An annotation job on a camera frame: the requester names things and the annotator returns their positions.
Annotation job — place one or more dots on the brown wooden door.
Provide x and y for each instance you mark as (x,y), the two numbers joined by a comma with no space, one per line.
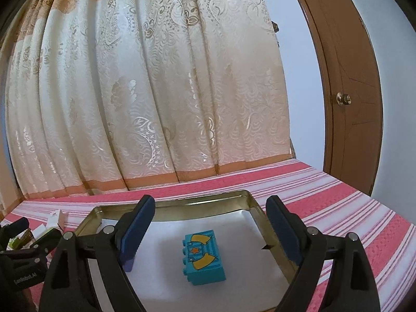
(351,55)

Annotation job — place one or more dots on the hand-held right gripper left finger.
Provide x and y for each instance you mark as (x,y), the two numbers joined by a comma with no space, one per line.
(136,234)

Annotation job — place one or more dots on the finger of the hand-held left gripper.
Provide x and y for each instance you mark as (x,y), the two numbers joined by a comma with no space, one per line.
(16,226)
(42,242)

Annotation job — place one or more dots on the white paper box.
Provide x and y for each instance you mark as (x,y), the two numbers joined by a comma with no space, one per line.
(55,219)

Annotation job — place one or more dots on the brass door knob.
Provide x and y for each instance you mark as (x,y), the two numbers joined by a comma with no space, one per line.
(344,99)

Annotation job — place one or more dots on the cream floral curtain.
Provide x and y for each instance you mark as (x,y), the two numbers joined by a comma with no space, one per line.
(130,87)

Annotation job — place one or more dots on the gold metal tin tray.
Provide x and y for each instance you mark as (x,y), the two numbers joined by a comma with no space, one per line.
(201,208)

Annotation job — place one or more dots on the pink striped bed sheet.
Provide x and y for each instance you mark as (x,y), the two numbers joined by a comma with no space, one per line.
(341,201)

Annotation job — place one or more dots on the blue printed toy brick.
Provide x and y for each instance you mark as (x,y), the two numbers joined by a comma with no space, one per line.
(208,273)

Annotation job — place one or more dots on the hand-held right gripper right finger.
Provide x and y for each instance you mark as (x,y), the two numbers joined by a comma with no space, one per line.
(286,230)

